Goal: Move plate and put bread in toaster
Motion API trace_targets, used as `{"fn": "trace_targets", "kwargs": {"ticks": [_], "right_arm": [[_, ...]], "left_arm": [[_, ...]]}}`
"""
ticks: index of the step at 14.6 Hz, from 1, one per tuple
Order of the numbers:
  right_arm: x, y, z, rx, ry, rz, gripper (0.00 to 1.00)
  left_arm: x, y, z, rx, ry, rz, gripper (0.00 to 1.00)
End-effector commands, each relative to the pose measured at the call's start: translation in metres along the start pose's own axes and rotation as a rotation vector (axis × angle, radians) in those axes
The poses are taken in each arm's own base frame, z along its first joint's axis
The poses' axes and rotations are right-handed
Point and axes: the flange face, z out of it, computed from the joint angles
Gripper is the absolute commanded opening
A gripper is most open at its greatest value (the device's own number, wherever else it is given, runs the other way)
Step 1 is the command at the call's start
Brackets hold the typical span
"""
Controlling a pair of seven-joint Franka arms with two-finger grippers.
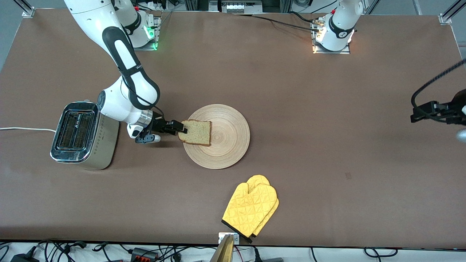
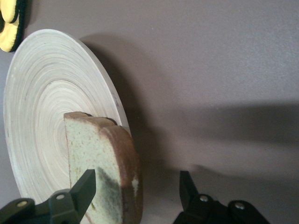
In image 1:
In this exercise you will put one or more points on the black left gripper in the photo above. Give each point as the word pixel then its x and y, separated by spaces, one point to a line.
pixel 446 111

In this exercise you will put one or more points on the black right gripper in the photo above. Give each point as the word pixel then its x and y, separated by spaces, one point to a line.
pixel 159 125

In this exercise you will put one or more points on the slice of brown bread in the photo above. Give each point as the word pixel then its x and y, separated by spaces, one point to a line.
pixel 198 133

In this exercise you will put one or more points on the round wooden plate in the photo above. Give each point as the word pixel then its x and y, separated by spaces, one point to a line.
pixel 225 138

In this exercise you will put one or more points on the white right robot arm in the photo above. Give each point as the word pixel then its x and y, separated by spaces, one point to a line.
pixel 91 18

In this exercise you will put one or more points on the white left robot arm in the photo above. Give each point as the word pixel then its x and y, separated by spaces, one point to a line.
pixel 338 25

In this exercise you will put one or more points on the silver two-slot toaster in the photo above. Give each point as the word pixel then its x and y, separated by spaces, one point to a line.
pixel 105 145

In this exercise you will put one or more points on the yellow quilted oven mitt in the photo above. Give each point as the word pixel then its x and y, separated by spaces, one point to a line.
pixel 259 179
pixel 251 211

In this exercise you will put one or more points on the black and red connector block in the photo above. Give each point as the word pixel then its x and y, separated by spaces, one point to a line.
pixel 143 254

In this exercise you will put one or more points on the gold metal bar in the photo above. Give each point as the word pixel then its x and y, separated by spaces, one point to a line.
pixel 225 253

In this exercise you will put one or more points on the white power strip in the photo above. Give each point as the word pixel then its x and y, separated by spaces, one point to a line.
pixel 240 7

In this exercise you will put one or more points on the black power adapter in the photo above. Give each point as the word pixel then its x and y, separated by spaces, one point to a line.
pixel 23 258

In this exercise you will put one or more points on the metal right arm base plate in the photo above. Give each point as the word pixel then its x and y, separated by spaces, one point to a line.
pixel 157 32

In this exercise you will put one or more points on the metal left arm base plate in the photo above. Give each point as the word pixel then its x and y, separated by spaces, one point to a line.
pixel 346 51

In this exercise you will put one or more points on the aluminium frame profile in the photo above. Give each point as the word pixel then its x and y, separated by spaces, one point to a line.
pixel 26 10
pixel 449 15

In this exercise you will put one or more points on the small silver metal bracket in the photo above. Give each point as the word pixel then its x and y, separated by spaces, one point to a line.
pixel 236 238

